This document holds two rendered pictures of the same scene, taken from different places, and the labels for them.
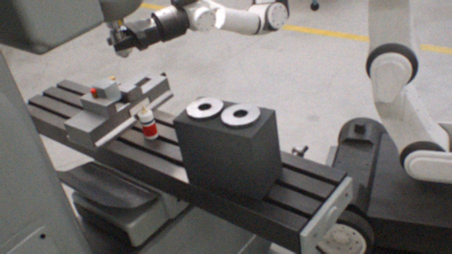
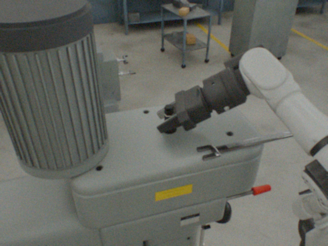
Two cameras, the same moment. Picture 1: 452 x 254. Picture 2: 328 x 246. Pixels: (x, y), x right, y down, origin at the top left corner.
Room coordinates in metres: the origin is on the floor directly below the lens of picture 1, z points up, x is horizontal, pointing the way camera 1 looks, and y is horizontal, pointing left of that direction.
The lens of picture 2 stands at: (0.69, -0.05, 2.36)
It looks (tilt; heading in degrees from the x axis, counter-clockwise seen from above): 36 degrees down; 28
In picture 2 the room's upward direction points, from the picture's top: straight up
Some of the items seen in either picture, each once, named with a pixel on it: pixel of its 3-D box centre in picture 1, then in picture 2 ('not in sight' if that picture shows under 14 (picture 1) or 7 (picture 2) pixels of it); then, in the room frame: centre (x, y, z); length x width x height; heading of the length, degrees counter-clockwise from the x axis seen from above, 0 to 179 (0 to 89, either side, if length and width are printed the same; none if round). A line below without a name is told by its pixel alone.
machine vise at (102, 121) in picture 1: (118, 102); not in sight; (1.38, 0.32, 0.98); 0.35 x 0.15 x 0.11; 137
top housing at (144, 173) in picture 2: not in sight; (163, 154); (1.24, 0.24, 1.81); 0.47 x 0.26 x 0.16; 135
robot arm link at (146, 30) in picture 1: (152, 31); not in sight; (1.29, 0.15, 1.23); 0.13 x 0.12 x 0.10; 24
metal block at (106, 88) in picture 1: (106, 91); not in sight; (1.36, 0.34, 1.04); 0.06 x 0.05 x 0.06; 47
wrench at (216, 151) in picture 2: not in sight; (248, 142); (1.29, 0.04, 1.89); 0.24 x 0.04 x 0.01; 136
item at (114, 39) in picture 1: (121, 42); not in sight; (1.25, 0.23, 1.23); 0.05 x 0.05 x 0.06
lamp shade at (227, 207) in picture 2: not in sight; (221, 209); (1.41, 0.11, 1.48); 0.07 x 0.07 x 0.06
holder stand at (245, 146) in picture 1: (229, 144); not in sight; (0.98, 0.00, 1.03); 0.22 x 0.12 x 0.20; 53
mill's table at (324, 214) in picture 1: (152, 143); not in sight; (1.25, 0.23, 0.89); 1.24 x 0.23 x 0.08; 45
